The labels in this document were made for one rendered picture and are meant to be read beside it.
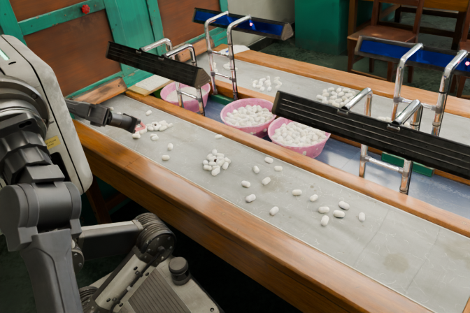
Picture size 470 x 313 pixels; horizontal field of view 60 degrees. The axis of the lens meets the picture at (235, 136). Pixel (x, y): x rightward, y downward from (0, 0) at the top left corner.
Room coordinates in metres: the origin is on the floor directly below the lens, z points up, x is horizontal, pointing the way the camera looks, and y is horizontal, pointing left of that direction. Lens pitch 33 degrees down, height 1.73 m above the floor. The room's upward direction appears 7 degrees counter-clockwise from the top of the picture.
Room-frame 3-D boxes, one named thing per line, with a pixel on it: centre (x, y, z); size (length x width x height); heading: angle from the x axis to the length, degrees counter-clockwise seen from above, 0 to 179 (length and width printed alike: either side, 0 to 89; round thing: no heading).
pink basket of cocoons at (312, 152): (1.45, -0.28, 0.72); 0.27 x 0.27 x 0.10
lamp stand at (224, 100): (1.98, -0.03, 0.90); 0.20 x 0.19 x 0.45; 45
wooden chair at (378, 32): (3.18, -1.32, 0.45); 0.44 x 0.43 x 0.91; 40
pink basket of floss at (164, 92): (1.96, 0.23, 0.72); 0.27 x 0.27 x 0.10
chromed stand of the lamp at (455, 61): (1.29, -0.72, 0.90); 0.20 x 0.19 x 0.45; 45
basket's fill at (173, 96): (1.96, 0.23, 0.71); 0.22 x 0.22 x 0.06
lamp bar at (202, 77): (1.65, 0.31, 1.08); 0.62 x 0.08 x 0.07; 45
